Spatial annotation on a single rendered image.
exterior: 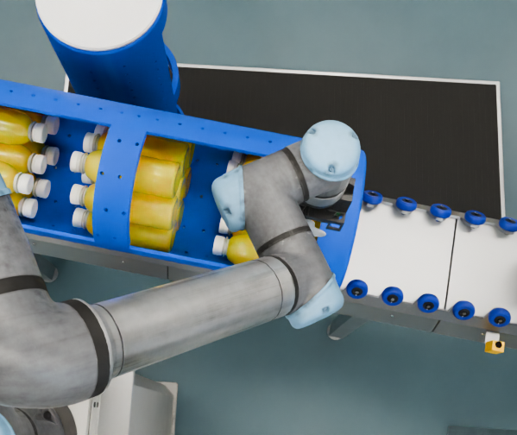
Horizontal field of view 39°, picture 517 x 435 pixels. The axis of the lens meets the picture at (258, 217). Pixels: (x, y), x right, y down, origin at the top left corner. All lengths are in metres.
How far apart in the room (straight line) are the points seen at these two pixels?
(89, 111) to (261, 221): 0.58
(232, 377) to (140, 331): 1.76
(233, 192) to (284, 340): 1.61
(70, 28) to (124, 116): 0.36
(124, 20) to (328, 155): 0.86
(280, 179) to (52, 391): 0.40
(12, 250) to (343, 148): 0.43
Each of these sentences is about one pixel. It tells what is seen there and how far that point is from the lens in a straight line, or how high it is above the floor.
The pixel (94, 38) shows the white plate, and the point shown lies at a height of 1.04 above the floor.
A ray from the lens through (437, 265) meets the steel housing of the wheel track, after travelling 1.64.
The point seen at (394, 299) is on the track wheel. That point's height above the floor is 0.97.
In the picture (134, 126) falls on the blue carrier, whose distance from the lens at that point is 1.37.
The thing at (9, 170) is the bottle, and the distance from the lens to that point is 1.49.
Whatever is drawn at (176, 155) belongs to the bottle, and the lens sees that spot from 1.42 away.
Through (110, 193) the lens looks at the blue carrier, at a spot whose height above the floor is 1.22.
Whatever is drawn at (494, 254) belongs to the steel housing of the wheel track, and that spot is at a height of 0.93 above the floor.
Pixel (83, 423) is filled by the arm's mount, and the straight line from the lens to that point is 1.25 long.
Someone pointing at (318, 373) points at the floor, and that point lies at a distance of 2.50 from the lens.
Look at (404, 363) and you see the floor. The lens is 2.54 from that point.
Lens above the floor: 2.48
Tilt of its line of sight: 75 degrees down
